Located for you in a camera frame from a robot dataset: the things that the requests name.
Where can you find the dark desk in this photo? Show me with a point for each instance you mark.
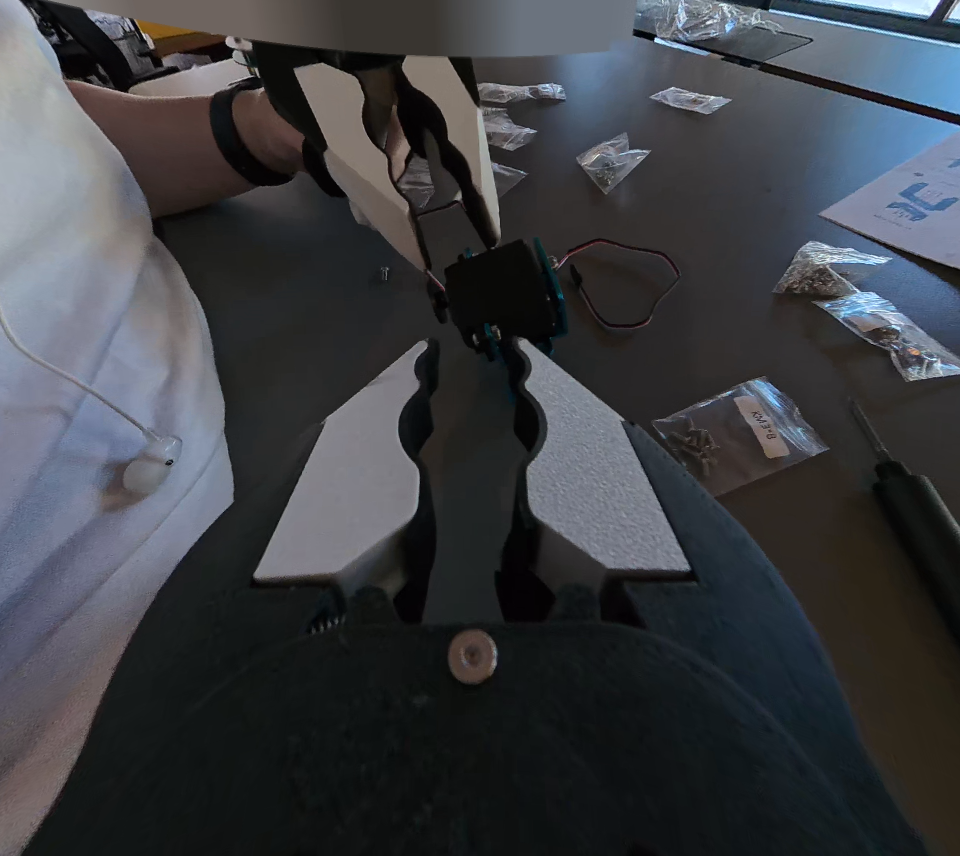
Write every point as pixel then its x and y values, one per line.
pixel 697 331

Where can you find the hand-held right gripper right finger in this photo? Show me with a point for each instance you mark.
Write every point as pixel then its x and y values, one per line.
pixel 600 496

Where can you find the clear screw bag white label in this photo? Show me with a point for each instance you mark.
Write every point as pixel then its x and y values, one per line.
pixel 735 436

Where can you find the person's white shirt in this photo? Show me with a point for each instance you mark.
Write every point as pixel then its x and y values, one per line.
pixel 75 346

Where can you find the crumpled clear plastic wrap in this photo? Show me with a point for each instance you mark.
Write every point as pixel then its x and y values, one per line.
pixel 705 20

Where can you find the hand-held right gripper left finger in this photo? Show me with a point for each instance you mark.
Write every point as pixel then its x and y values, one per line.
pixel 345 496

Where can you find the white instruction booklet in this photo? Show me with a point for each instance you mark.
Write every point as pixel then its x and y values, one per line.
pixel 900 204

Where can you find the clear plastic screw bag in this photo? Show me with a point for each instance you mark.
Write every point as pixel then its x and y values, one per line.
pixel 510 130
pixel 690 100
pixel 508 180
pixel 611 163
pixel 416 185
pixel 521 94

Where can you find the black servo with blue bracket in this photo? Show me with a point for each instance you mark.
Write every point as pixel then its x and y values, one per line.
pixel 495 286

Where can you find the bag full of screws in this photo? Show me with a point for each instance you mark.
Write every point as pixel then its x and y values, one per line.
pixel 825 271

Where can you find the person's left forearm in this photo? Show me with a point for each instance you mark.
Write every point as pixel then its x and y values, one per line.
pixel 150 151

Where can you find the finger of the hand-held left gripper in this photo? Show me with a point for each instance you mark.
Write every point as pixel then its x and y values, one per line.
pixel 465 144
pixel 352 151

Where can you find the person's left hand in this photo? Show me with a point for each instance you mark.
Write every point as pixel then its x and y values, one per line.
pixel 283 148

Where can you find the white earbud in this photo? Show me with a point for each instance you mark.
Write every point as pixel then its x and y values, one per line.
pixel 150 462

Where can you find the black screwdriver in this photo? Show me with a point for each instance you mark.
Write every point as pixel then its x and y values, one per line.
pixel 922 504

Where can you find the long clear screw bag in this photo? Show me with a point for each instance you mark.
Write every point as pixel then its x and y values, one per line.
pixel 885 335

